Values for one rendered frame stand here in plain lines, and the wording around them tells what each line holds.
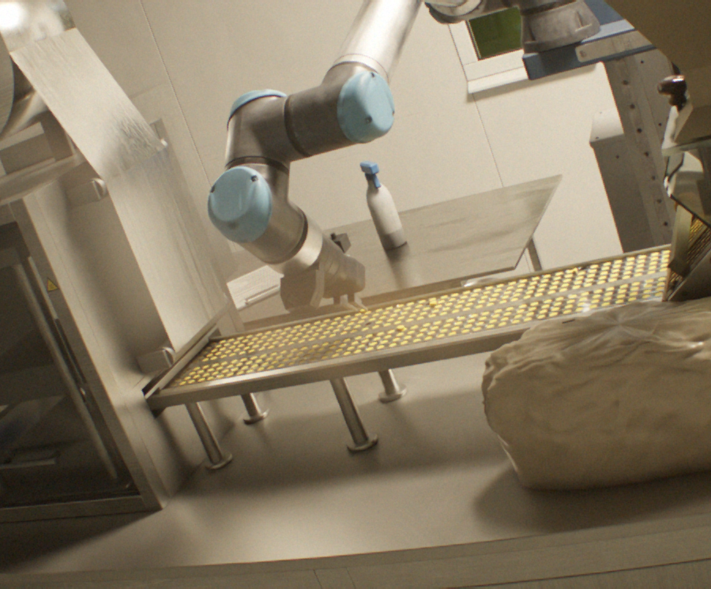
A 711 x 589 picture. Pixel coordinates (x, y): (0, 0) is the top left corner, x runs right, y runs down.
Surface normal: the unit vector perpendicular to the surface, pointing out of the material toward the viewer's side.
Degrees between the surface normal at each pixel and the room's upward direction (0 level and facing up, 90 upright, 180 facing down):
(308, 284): 45
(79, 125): 71
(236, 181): 50
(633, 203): 90
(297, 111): 56
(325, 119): 81
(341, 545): 0
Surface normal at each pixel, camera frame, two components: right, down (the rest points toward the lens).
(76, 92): 0.74, -0.46
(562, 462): -0.58, 0.38
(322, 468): -0.33, -0.89
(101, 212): 0.89, -0.18
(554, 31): -0.31, 0.06
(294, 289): -0.45, -0.34
